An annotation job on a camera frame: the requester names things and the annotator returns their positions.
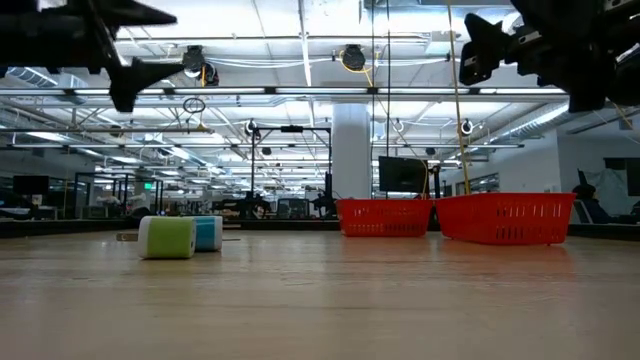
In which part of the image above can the silver ventilation duct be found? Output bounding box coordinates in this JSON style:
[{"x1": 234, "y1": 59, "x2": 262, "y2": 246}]
[{"x1": 487, "y1": 97, "x2": 576, "y2": 145}]

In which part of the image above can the black metal station frame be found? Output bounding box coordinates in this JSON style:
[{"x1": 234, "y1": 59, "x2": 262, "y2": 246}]
[{"x1": 249, "y1": 125, "x2": 334, "y2": 220}]

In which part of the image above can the teal white wall charger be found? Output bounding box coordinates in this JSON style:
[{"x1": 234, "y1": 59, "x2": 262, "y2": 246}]
[{"x1": 192, "y1": 215, "x2": 242, "y2": 253}]

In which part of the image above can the long LED light bar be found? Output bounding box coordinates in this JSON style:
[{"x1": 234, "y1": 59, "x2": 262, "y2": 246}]
[{"x1": 0, "y1": 86, "x2": 571, "y2": 97}]

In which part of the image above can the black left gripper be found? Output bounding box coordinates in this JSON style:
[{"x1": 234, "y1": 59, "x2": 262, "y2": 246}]
[{"x1": 0, "y1": 0, "x2": 185, "y2": 114}]

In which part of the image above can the thin black hanging cable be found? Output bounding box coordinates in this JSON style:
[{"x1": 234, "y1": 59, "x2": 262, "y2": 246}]
[
  {"x1": 370, "y1": 0, "x2": 376, "y2": 199},
  {"x1": 385, "y1": 0, "x2": 392, "y2": 199}
]

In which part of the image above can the black stand pole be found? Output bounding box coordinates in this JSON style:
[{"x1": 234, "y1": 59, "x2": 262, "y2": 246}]
[{"x1": 428, "y1": 164, "x2": 444, "y2": 225}]

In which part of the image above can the white building column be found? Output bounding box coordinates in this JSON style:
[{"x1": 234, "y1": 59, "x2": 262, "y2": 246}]
[{"x1": 332, "y1": 102, "x2": 372, "y2": 201}]

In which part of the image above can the red slotted plastic basket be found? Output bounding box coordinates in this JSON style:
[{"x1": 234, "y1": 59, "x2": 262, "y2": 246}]
[
  {"x1": 433, "y1": 192, "x2": 577, "y2": 247},
  {"x1": 337, "y1": 198, "x2": 435, "y2": 239}
]

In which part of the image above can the yellow hanging rope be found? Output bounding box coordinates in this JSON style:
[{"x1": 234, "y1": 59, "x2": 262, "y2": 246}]
[{"x1": 446, "y1": 0, "x2": 472, "y2": 196}]

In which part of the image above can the small black monitor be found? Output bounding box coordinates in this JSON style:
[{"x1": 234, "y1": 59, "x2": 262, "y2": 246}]
[{"x1": 12, "y1": 175, "x2": 50, "y2": 196}]

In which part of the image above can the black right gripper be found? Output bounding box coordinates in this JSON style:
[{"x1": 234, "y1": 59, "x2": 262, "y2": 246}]
[{"x1": 458, "y1": 0, "x2": 640, "y2": 114}]

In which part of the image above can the green white wall charger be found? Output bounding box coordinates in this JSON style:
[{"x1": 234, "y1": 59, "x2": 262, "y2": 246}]
[{"x1": 115, "y1": 215, "x2": 197, "y2": 260}]

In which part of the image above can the person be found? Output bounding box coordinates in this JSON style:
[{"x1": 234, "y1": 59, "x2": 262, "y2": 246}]
[{"x1": 572, "y1": 183, "x2": 619, "y2": 225}]

